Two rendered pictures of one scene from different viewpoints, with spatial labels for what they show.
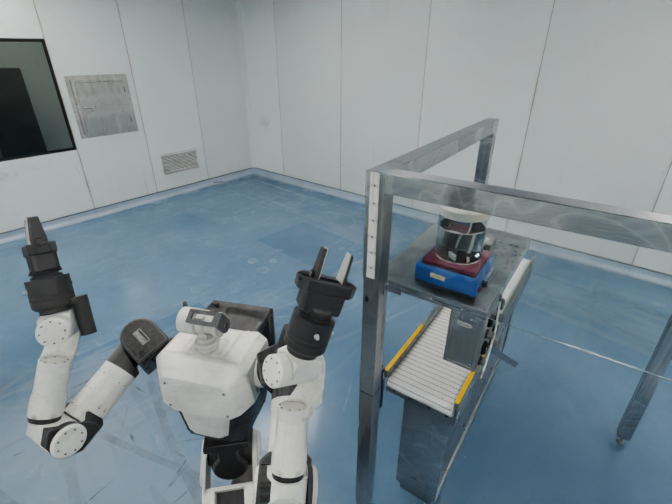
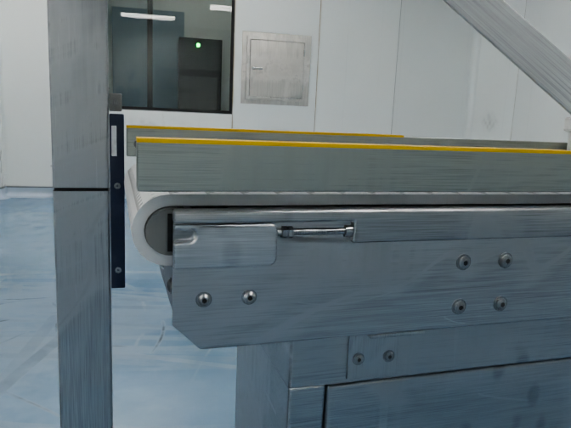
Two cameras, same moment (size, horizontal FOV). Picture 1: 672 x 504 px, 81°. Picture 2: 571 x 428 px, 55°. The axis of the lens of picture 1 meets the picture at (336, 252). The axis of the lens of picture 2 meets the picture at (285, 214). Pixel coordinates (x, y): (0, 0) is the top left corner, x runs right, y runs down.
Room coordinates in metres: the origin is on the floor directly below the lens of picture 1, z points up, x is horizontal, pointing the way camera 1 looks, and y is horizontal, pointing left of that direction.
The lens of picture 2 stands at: (0.74, -0.70, 0.85)
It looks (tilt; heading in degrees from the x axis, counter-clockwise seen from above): 10 degrees down; 37
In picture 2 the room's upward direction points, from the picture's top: 3 degrees clockwise
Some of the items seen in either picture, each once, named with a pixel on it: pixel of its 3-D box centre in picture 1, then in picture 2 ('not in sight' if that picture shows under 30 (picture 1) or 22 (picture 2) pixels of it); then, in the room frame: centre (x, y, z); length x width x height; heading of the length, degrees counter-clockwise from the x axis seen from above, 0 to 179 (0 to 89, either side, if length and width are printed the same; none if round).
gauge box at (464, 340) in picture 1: (474, 323); not in sight; (1.04, -0.45, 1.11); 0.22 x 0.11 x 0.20; 145
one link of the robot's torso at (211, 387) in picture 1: (225, 369); not in sight; (0.87, 0.32, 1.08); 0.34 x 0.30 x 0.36; 77
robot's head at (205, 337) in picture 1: (202, 325); not in sight; (0.81, 0.34, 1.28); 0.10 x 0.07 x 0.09; 77
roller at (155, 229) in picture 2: not in sight; (155, 200); (1.06, -0.31, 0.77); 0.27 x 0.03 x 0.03; 55
